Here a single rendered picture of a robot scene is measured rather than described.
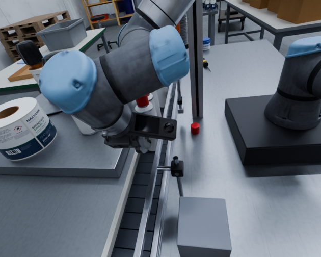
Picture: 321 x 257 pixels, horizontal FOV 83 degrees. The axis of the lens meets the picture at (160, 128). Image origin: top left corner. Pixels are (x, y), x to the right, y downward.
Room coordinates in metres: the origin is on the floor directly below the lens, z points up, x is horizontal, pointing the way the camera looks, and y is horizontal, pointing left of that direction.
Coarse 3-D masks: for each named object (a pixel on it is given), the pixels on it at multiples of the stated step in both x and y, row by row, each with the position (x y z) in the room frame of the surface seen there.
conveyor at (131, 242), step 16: (144, 160) 0.38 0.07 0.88; (160, 160) 0.37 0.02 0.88; (144, 176) 0.32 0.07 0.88; (160, 176) 0.31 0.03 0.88; (144, 192) 0.27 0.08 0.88; (128, 208) 0.24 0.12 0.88; (128, 224) 0.20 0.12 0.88; (128, 240) 0.16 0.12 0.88; (112, 256) 0.14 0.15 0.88; (128, 256) 0.13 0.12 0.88; (144, 256) 0.13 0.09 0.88
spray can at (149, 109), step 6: (144, 96) 0.42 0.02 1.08; (138, 102) 0.42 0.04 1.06; (144, 102) 0.42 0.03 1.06; (150, 102) 0.44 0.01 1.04; (138, 108) 0.42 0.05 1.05; (144, 108) 0.41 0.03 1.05; (150, 108) 0.41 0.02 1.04; (150, 114) 0.41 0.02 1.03; (156, 144) 0.41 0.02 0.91; (150, 150) 0.41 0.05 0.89
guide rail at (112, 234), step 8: (136, 152) 0.39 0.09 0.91; (136, 160) 0.36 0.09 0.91; (128, 176) 0.30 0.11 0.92; (128, 184) 0.28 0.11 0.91; (128, 192) 0.27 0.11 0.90; (120, 200) 0.24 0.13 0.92; (120, 208) 0.22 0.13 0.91; (120, 216) 0.21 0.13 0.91; (112, 224) 0.19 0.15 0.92; (112, 232) 0.17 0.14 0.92; (112, 240) 0.16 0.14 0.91; (104, 248) 0.14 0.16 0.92; (112, 248) 0.15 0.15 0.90; (104, 256) 0.13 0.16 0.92
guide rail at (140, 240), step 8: (168, 96) 0.59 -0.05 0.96; (168, 104) 0.54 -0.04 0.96; (160, 144) 0.35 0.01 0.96; (160, 152) 0.33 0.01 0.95; (152, 168) 0.28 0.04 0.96; (152, 176) 0.25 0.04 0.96; (152, 184) 0.23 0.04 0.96; (152, 192) 0.22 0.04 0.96; (144, 208) 0.18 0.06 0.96; (144, 216) 0.17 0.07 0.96; (144, 224) 0.15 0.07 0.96; (144, 232) 0.14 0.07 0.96; (144, 240) 0.13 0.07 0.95; (136, 248) 0.12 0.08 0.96; (136, 256) 0.10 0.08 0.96
